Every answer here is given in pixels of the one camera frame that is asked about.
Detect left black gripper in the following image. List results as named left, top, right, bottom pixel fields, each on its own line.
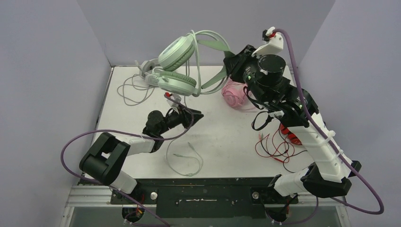
left=158, top=103, right=204, bottom=135

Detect pink cat-ear headphones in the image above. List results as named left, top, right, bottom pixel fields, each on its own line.
left=221, top=79, right=255, bottom=112

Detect mint green headphones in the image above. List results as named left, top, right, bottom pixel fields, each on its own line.
left=153, top=30, right=231, bottom=97

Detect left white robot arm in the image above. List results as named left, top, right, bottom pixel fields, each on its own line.
left=79, top=107, right=204, bottom=203

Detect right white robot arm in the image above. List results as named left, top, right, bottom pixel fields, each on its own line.
left=223, top=45, right=361, bottom=202

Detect red and black headphones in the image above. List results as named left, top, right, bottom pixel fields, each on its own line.
left=250, top=111, right=314, bottom=174

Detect white gaming headset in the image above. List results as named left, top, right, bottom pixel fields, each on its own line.
left=116, top=58, right=160, bottom=106

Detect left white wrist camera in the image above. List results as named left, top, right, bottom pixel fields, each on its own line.
left=164, top=92, right=183, bottom=116

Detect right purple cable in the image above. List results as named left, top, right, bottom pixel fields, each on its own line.
left=269, top=28, right=385, bottom=226

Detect purple cable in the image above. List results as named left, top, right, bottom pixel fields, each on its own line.
left=269, top=28, right=385, bottom=226
left=60, top=94, right=195, bottom=227

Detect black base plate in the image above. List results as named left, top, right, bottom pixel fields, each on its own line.
left=131, top=177, right=316, bottom=218

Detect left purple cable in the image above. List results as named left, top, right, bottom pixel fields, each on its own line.
left=60, top=94, right=195, bottom=227

